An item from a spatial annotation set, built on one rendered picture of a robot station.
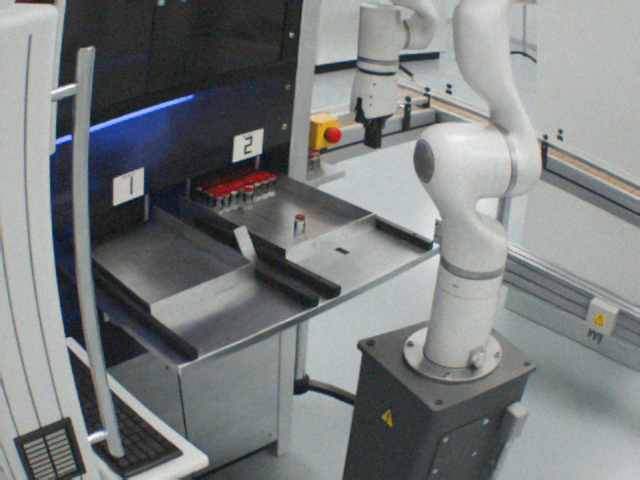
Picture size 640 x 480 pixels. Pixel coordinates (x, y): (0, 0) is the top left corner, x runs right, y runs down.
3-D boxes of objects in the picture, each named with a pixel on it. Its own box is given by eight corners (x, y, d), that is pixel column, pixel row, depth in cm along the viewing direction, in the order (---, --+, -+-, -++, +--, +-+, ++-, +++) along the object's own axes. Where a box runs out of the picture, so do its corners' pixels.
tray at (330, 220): (178, 209, 181) (179, 194, 180) (262, 179, 199) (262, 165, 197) (285, 266, 161) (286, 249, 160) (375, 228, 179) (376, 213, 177)
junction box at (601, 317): (583, 325, 226) (590, 301, 222) (588, 319, 229) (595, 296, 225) (608, 337, 219) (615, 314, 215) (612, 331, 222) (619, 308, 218)
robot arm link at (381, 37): (391, 53, 161) (350, 51, 158) (393, 2, 155) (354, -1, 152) (409, 62, 154) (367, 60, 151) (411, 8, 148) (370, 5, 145)
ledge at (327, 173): (266, 172, 208) (267, 165, 207) (303, 160, 217) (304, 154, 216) (307, 189, 200) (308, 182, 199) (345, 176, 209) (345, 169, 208)
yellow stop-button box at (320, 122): (294, 142, 201) (296, 115, 197) (315, 136, 205) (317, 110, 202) (317, 150, 196) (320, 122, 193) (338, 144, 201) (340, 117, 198)
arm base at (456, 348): (518, 363, 136) (540, 275, 128) (441, 396, 127) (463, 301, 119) (464, 318, 151) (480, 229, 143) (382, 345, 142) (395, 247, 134)
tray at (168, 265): (70, 252, 159) (69, 237, 157) (153, 218, 176) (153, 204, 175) (151, 321, 138) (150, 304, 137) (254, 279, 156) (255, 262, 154)
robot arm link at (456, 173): (516, 273, 128) (534, 140, 118) (424, 290, 122) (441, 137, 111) (484, 242, 138) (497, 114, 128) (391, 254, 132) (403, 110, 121)
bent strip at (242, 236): (232, 257, 163) (233, 229, 160) (243, 252, 165) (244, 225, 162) (284, 285, 155) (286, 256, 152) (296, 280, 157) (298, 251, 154)
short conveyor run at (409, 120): (277, 185, 206) (281, 126, 199) (236, 168, 215) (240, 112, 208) (438, 137, 252) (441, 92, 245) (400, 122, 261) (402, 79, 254)
